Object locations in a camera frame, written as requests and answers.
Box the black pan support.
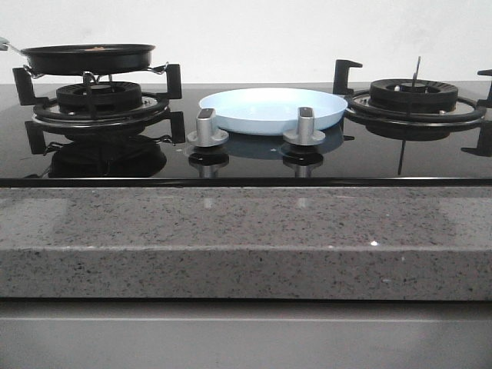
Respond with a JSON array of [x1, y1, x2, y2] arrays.
[[333, 59, 491, 157], [13, 64, 185, 153]]

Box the right black pan support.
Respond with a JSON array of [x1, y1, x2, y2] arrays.
[[333, 59, 491, 157]]

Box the black frying pan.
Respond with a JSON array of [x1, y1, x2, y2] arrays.
[[1, 38, 155, 76]]

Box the left silver stove knob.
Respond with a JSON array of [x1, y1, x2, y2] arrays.
[[187, 108, 229, 148]]

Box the right gas burner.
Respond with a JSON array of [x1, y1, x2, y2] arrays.
[[369, 78, 458, 109]]

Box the grey cabinet front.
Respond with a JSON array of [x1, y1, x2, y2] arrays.
[[1, 301, 491, 368]]

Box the gas burner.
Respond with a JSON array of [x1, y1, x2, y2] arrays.
[[56, 81, 142, 114], [369, 78, 458, 109]]

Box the right silver stove knob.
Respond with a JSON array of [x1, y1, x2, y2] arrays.
[[283, 107, 326, 146]]

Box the brown meat pieces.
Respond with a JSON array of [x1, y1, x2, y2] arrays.
[[85, 46, 106, 52]]

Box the left gas burner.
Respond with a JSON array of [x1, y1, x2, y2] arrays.
[[56, 81, 142, 114]]

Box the black glass cooktop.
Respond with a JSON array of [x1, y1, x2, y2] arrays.
[[1, 85, 491, 188]]

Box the light blue plate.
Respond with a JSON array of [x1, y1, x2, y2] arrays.
[[199, 88, 347, 136]]

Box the silver stove knob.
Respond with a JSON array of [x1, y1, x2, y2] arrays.
[[283, 107, 326, 146], [187, 108, 229, 148]]

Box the left black pan support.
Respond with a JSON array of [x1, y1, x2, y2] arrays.
[[13, 64, 185, 153]]

